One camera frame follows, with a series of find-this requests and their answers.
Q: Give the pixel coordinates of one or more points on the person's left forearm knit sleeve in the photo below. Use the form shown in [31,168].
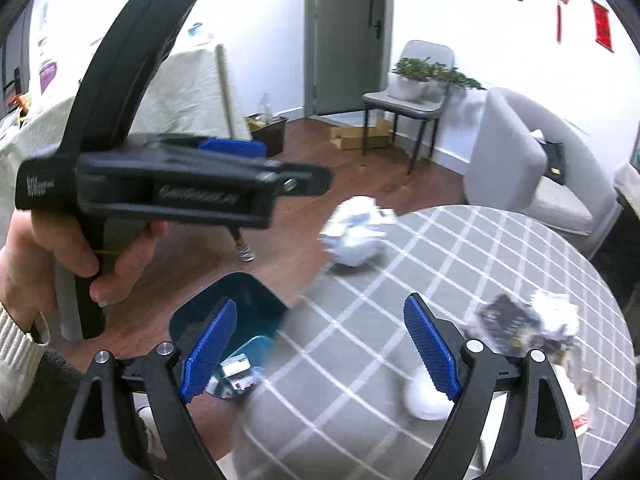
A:
[15,355]

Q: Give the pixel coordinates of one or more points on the table leg with striped sock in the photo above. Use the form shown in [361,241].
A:
[243,247]

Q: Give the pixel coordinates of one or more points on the grey door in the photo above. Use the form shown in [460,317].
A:
[345,35]

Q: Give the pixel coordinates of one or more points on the clear plastic bottle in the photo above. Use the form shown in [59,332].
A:
[266,106]

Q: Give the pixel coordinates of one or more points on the dark brown bin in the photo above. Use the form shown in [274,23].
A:
[270,135]

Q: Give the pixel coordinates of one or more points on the silver foil packet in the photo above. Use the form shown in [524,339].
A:
[236,370]

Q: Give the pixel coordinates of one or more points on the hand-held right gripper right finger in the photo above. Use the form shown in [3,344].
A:
[432,350]

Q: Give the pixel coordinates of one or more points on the large white paper ball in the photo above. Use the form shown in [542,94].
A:
[355,240]

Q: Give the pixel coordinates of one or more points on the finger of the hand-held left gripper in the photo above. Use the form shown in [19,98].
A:
[232,147]
[305,177]

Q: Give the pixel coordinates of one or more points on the grey fuzzy fabric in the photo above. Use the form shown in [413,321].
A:
[45,385]

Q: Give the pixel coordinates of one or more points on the black bag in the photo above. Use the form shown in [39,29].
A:
[552,162]

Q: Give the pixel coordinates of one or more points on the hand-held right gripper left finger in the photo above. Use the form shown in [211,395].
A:
[210,350]

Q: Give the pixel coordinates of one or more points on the grey chair with black legs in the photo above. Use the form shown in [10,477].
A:
[425,52]

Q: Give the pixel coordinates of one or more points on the white and red wrapper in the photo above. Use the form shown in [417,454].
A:
[580,410]

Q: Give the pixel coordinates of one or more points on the green plant in white pot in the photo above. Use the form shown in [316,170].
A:
[415,80]

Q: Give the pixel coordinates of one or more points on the small blue object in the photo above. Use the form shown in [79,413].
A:
[195,30]

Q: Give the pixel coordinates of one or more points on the flat cardboard box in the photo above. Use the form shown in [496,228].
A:
[350,135]

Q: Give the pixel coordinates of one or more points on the light grey armchair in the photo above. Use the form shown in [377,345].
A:
[505,150]

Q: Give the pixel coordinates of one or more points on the person's left hand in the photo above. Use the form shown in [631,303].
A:
[30,270]

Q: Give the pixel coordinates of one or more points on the black shiny wrapper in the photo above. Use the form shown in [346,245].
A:
[505,320]

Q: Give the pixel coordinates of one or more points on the cream table cloth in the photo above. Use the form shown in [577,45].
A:
[190,90]

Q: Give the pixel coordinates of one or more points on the teal trash bin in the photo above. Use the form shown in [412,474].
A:
[245,300]

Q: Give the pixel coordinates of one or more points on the white round object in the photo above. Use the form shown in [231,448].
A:
[422,402]

